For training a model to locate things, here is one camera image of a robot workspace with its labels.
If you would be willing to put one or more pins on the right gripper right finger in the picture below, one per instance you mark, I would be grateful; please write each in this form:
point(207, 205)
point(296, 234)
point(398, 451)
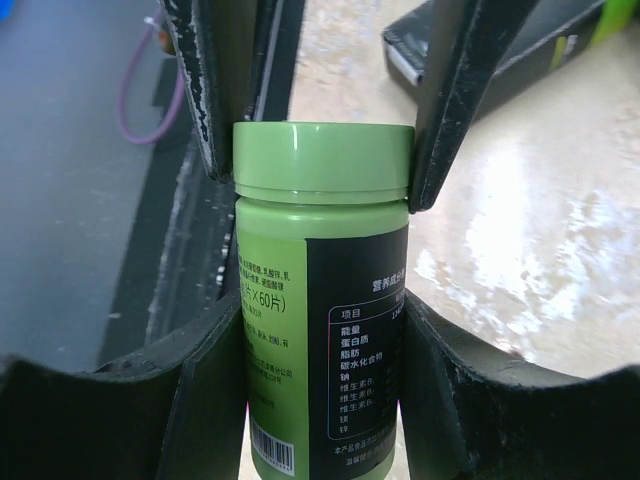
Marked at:
point(472, 411)

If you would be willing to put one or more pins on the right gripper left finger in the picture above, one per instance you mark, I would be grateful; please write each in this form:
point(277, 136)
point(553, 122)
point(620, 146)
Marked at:
point(174, 409)

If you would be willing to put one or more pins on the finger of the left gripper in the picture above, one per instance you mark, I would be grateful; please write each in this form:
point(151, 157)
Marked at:
point(238, 62)
point(468, 40)

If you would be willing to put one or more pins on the green capped pill bottle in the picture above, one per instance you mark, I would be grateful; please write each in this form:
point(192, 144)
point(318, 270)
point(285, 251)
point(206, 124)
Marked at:
point(322, 237)

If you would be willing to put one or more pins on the black product box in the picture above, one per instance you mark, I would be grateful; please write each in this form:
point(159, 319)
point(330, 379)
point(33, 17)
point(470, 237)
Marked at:
point(555, 33)

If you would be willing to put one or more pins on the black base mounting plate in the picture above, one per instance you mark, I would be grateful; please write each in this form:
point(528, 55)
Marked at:
point(178, 248)

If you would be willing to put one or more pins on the yellow green packet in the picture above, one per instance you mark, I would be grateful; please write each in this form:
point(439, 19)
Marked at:
point(616, 15)

